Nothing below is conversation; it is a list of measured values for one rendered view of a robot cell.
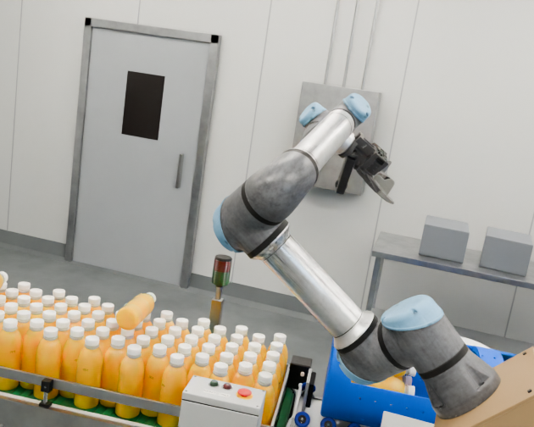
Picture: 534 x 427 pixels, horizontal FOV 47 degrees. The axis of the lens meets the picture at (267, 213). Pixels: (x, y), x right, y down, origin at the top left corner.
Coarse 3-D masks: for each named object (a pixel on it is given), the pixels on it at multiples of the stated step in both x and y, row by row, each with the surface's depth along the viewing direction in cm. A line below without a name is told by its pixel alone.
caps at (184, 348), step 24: (24, 288) 207; (0, 312) 184; (24, 312) 186; (48, 312) 189; (72, 312) 191; (96, 312) 194; (168, 312) 203; (48, 336) 176; (96, 336) 177; (120, 336) 179; (144, 336) 182; (168, 336) 184; (192, 336) 187
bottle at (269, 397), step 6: (258, 384) 169; (264, 384) 168; (270, 384) 169; (264, 390) 168; (270, 390) 168; (270, 396) 168; (264, 402) 167; (270, 402) 168; (264, 408) 168; (270, 408) 169; (264, 414) 168; (270, 414) 170; (264, 420) 169; (270, 420) 171
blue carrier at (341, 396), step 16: (336, 352) 171; (480, 352) 173; (496, 352) 175; (336, 368) 169; (336, 384) 169; (352, 384) 168; (416, 384) 193; (336, 400) 170; (352, 400) 169; (368, 400) 168; (384, 400) 167; (400, 400) 167; (416, 400) 166; (336, 416) 174; (352, 416) 172; (368, 416) 171; (416, 416) 167; (432, 416) 166
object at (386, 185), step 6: (378, 180) 174; (384, 180) 173; (390, 180) 172; (378, 186) 173; (384, 186) 173; (390, 186) 172; (378, 192) 173; (384, 192) 173; (384, 198) 173; (390, 198) 174
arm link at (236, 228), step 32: (224, 224) 131; (256, 224) 128; (288, 224) 134; (256, 256) 132; (288, 256) 132; (288, 288) 135; (320, 288) 133; (320, 320) 135; (352, 320) 134; (352, 352) 133
